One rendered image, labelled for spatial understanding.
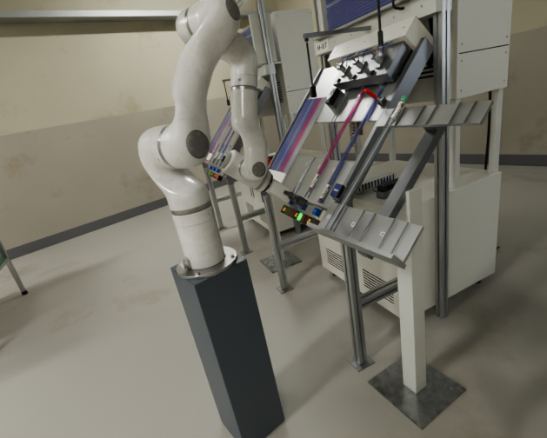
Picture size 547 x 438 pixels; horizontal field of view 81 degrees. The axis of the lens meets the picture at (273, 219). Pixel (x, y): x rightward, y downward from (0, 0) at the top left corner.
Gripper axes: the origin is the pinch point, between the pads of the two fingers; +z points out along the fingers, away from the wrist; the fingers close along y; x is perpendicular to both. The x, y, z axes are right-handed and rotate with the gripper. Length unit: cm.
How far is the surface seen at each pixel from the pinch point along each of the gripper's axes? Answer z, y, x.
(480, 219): 90, 10, 36
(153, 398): -4, -24, -107
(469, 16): 23, 10, 92
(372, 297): 45, 14, -20
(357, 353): 54, 13, -45
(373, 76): 4, -1, 56
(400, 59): 7, 6, 63
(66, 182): -87, -344, -92
